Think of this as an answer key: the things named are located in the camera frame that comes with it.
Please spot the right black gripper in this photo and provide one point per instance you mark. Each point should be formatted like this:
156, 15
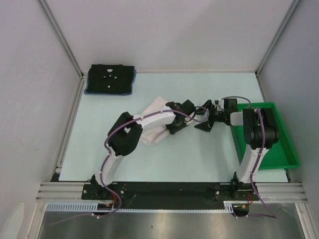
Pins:
207, 125

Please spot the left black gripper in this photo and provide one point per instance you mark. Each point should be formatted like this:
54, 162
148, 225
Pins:
172, 130

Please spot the white long sleeve shirt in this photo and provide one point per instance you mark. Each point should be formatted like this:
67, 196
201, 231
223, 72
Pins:
152, 135

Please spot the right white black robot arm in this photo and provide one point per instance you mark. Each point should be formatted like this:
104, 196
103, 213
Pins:
260, 133

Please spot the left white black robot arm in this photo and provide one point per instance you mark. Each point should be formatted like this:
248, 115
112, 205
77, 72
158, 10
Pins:
125, 134

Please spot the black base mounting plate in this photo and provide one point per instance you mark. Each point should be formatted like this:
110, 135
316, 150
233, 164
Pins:
170, 195

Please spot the green plastic tray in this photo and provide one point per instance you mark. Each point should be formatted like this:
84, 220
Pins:
282, 154

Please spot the light blue cable duct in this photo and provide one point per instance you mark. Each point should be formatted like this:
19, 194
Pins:
101, 208

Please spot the aluminium front rail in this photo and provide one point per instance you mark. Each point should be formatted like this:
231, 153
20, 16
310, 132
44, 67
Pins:
269, 192

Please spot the right aluminium frame post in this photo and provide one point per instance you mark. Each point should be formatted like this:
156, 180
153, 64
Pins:
278, 35

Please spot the aluminium frame post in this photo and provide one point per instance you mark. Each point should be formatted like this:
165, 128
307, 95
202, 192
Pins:
44, 6
278, 35

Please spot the left aluminium frame post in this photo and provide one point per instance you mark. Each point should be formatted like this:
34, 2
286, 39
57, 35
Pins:
44, 6

